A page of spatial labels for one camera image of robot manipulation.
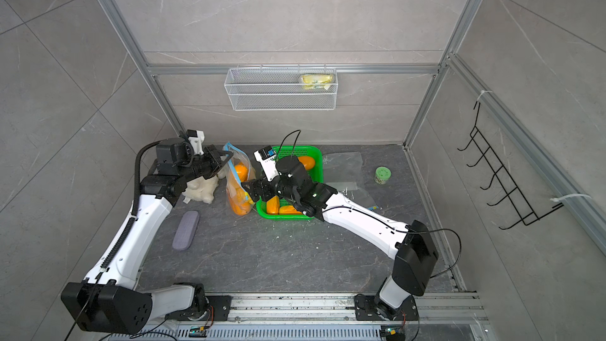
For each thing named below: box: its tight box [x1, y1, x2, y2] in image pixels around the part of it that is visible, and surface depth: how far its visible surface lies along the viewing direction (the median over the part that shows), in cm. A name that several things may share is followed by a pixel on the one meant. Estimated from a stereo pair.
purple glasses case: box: [172, 209, 200, 252], surface depth 88 cm
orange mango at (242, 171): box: [235, 161, 249, 183], surface depth 77 cm
